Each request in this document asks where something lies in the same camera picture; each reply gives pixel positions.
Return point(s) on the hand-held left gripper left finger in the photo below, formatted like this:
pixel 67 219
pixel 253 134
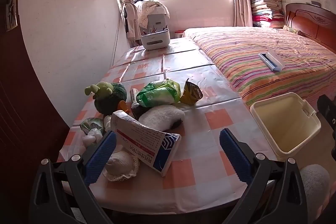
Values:
pixel 101 158

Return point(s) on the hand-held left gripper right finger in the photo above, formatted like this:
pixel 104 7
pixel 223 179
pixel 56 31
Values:
pixel 232 155

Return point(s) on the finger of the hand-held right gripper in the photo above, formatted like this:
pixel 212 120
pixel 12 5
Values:
pixel 325 108

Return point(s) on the white medicine box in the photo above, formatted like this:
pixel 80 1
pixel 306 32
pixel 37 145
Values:
pixel 141 140

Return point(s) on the cream plastic bin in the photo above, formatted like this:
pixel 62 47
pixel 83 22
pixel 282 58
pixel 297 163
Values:
pixel 283 124

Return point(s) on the green plush toy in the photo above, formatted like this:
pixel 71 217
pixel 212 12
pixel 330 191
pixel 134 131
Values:
pixel 110 100

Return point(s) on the brown medicine bottle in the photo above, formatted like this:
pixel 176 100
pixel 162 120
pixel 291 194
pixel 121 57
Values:
pixel 136 111

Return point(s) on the gold snack wrapper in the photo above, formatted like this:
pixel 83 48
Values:
pixel 190 94

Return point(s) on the white lace pad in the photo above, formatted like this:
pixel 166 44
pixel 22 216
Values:
pixel 120 163

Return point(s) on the silver spray tube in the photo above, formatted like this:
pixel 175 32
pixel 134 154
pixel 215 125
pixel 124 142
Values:
pixel 134 95

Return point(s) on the blue and white case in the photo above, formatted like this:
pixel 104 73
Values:
pixel 271 61

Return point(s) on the white fluffy cloth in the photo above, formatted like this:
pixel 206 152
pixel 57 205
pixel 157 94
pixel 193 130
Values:
pixel 160 115

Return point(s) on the person's leg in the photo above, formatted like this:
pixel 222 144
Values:
pixel 315 187

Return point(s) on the floral pillow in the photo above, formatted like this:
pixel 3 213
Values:
pixel 292 29

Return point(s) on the wooden headboard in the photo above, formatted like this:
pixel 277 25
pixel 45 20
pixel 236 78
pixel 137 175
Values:
pixel 309 24

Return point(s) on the brown wooden door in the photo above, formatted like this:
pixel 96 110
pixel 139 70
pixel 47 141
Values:
pixel 26 108

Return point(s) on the bed with striped sheet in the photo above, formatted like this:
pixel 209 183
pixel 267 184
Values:
pixel 249 45

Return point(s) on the checked plastic tablecloth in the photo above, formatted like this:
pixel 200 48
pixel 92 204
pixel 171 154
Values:
pixel 183 69

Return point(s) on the small grey box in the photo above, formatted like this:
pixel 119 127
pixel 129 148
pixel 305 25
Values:
pixel 316 3

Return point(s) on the stack of folded quilts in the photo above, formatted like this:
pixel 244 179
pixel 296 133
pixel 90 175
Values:
pixel 266 3

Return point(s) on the white desk organizer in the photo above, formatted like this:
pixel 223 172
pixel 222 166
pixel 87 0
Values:
pixel 155 40

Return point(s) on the red stool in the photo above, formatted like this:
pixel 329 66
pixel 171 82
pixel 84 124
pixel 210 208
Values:
pixel 179 33

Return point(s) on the white hanging garment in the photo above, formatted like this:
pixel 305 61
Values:
pixel 131 24

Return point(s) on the grey air cooler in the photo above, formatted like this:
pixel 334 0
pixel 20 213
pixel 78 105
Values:
pixel 160 19

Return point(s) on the dotted white cloth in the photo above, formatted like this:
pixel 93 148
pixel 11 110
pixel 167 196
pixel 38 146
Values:
pixel 147 8

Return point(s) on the door poster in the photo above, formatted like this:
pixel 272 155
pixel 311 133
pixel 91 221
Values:
pixel 10 6

